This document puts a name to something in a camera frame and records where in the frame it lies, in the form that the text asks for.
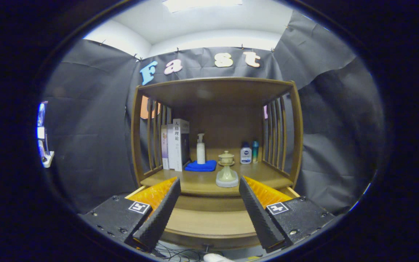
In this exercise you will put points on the teal bottle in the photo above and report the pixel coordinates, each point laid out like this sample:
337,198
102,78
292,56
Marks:
255,151

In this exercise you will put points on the wooden countertop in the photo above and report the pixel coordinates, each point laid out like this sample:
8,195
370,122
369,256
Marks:
202,185

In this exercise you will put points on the thin purple book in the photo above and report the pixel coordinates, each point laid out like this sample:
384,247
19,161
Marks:
164,147

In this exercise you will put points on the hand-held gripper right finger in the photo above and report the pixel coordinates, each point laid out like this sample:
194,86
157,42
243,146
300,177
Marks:
257,214

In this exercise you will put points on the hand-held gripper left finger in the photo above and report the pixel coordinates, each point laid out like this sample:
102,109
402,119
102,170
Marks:
162,214

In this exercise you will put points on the ceiling light panel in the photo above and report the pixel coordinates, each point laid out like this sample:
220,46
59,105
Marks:
202,4

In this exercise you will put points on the white lotion bottle blue cap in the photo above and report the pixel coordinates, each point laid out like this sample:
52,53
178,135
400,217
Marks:
246,155

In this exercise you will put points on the wooden drawer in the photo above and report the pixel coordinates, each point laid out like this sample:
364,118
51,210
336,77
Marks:
213,222

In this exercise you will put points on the beige lidded teacup with saucer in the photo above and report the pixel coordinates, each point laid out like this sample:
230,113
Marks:
226,158

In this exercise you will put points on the white rounded object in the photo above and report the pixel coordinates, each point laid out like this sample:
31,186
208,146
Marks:
216,257

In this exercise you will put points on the pale green ceramic tea funnel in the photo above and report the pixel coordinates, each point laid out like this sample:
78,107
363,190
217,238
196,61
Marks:
227,176

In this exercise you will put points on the thick white book dark cover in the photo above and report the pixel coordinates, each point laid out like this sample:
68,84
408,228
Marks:
181,143

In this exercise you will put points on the blue folded cloth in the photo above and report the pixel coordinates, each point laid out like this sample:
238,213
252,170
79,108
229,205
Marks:
200,166

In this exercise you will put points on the white and blue device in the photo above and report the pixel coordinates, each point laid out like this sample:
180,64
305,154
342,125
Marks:
42,134

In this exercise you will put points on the white pump bottle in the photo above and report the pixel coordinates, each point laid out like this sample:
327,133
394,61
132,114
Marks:
200,153

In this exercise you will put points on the brown wooden cabinet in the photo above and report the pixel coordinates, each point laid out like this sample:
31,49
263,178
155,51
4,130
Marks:
213,91

